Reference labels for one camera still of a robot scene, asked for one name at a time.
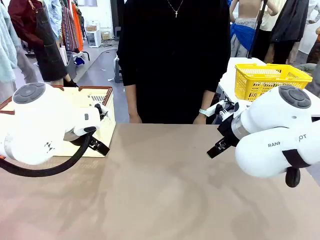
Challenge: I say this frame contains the person's left hand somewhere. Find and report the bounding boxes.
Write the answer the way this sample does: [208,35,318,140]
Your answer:
[192,114,208,125]

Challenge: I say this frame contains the light blue fuzzy garment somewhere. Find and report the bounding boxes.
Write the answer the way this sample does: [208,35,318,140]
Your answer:
[0,2,23,83]

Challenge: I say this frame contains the person's right forearm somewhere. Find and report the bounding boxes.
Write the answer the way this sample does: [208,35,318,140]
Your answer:
[124,84,141,118]

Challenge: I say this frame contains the person in black sweater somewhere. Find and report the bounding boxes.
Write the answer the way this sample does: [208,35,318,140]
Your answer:
[116,0,231,125]

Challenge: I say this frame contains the person's left forearm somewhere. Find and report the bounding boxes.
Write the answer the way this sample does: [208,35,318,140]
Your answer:
[198,89,217,112]

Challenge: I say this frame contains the blue wrap cloth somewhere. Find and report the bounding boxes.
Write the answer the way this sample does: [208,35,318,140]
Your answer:
[229,22,257,51]

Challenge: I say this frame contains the person's right hand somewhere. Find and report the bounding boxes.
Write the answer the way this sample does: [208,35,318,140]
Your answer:
[128,113,143,125]

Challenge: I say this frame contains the yellow plastic basket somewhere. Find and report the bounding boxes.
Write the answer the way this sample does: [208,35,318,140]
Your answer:
[234,63,313,102]

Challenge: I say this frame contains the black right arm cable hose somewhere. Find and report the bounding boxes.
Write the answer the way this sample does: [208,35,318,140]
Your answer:
[281,148,316,188]

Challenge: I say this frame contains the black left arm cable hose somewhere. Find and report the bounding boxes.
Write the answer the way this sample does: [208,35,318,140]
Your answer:
[0,126,98,178]

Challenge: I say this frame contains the orange hanging garment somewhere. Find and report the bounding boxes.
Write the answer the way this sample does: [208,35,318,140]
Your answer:
[71,2,85,52]

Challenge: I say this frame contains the black hanging jacket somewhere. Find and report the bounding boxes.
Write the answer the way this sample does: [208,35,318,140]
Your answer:
[270,0,310,43]

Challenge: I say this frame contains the bare mannequin grey skirt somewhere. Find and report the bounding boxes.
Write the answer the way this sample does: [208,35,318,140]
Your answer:
[229,0,280,58]

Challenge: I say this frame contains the silver cross necklace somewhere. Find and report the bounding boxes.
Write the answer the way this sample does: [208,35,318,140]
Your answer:
[166,0,185,19]

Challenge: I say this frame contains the mannequin maroon shirt dark apron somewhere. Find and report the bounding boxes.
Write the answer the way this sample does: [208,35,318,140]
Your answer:
[7,0,70,83]

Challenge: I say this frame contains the striped hanging garment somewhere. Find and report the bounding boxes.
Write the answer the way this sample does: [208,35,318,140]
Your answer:
[60,4,76,52]

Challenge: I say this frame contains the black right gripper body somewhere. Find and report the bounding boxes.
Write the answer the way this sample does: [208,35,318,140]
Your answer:
[216,116,238,148]

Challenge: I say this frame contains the cream shirt mannequin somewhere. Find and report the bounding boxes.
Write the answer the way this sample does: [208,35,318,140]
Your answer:
[259,0,287,32]

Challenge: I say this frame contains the white box appliance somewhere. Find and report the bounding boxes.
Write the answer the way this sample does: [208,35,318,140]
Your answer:
[88,29,102,48]

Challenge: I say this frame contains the light blue hanging shirt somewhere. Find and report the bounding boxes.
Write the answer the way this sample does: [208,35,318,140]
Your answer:
[43,0,63,40]

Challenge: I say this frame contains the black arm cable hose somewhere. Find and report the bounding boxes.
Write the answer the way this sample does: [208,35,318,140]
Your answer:
[0,126,98,178]
[281,148,316,188]

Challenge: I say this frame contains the cream shopping basket brown handles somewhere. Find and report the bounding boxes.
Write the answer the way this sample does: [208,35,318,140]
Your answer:
[0,84,117,158]

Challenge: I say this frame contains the white side table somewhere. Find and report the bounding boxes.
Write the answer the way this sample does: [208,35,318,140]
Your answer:
[217,56,320,118]

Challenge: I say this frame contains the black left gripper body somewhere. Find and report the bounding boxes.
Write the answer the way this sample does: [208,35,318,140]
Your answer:
[67,138,84,148]

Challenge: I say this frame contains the black tripod pole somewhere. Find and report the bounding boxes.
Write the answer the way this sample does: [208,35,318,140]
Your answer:
[246,0,268,59]

